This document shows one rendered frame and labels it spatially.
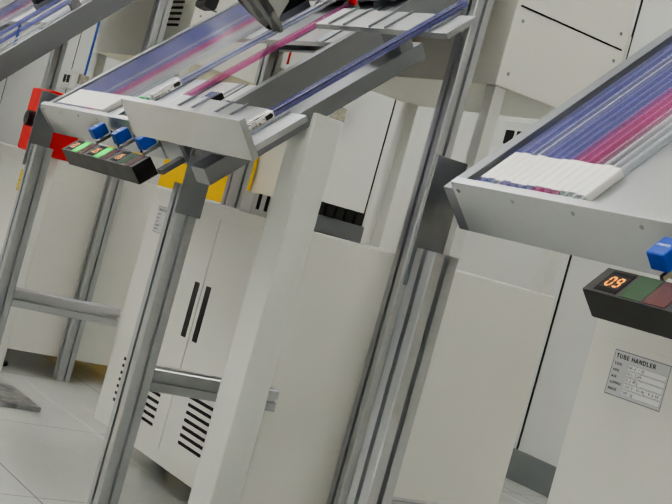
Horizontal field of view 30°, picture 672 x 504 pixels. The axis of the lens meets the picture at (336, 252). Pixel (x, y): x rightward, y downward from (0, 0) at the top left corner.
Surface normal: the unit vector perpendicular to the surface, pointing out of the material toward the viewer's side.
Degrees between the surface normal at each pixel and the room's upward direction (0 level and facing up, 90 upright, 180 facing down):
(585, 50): 90
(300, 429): 90
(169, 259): 90
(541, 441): 90
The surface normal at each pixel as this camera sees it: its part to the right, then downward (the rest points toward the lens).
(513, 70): 0.54, 0.16
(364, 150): -0.80, -0.21
